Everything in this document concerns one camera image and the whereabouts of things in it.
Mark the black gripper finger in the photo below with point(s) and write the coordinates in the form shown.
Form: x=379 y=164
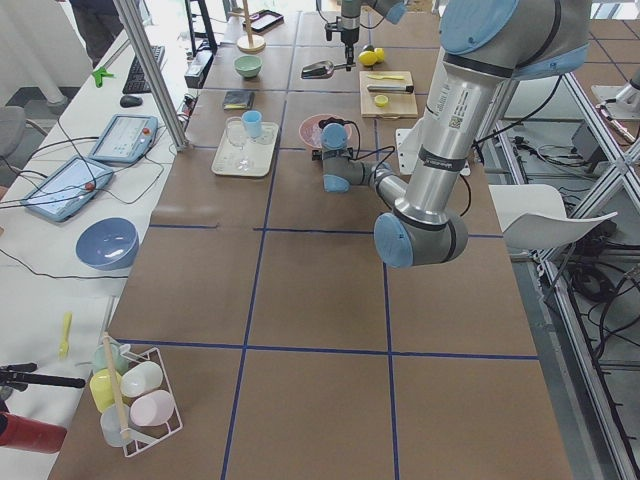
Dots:
x=349 y=56

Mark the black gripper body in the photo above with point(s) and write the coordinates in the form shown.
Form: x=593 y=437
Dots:
x=348 y=26

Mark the steel ice scoop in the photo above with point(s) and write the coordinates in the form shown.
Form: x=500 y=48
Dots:
x=323 y=70

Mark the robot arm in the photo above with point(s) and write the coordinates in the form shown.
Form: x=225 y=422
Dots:
x=483 y=43
x=389 y=10

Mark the clear ice cubes pile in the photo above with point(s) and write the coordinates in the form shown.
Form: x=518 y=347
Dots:
x=310 y=132

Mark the light blue cup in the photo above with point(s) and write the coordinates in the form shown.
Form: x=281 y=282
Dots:
x=252 y=121

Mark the white plastic cup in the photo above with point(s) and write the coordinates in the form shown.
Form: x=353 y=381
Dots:
x=141 y=379

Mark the pink plastic cup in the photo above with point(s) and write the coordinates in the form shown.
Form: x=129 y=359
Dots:
x=152 y=409

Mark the yellow plastic cup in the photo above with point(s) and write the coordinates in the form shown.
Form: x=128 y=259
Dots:
x=101 y=390

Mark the yellow lemon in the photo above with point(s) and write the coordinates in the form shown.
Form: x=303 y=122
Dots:
x=380 y=54
x=368 y=58

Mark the yellow plastic knife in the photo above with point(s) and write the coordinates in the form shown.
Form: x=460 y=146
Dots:
x=386 y=77

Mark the steel cylindrical muddler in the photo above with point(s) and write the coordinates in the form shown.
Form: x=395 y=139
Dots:
x=396 y=89

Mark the lemon half slice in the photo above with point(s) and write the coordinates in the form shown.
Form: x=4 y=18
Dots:
x=381 y=100

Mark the wooden cutting board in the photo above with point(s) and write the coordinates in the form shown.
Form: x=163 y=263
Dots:
x=400 y=105

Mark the pink bowl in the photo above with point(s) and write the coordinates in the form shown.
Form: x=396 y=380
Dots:
x=325 y=131

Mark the wooden mug tree stand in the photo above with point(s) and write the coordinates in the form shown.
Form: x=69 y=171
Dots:
x=249 y=43

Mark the green bowl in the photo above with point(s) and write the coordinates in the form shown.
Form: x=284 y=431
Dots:
x=248 y=66

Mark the grey folded cloth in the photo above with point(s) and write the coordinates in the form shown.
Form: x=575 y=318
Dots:
x=238 y=100

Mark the clear wine glass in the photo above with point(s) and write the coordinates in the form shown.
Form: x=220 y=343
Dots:
x=237 y=137

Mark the cream bear tray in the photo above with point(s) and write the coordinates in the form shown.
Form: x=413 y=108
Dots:
x=259 y=154

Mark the black keyboard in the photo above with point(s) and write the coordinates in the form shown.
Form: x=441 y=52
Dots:
x=136 y=82

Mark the black computer mouse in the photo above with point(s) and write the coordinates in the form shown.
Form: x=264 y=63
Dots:
x=130 y=101

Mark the far teach pendant tablet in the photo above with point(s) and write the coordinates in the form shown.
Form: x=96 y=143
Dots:
x=125 y=139

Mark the teach pendant tablet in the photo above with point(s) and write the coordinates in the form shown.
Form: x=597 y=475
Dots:
x=125 y=139
x=68 y=189

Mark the white chair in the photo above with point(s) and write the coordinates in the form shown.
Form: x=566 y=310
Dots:
x=533 y=217

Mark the person standing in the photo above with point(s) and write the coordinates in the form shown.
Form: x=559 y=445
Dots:
x=98 y=24

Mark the green plastic clamp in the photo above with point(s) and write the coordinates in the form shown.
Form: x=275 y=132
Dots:
x=100 y=74

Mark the blue bowl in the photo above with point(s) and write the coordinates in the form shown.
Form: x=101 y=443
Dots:
x=109 y=244

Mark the near teach pendant tablet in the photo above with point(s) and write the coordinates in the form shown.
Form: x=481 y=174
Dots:
x=68 y=189

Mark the yellow plastic fork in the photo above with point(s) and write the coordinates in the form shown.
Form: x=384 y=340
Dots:
x=63 y=349

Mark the red bottle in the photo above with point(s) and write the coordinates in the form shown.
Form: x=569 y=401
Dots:
x=27 y=434

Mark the aluminium frame post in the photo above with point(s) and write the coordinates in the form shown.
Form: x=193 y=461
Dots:
x=130 y=18

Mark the white wire cup rack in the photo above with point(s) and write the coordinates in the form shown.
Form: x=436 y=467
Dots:
x=134 y=398

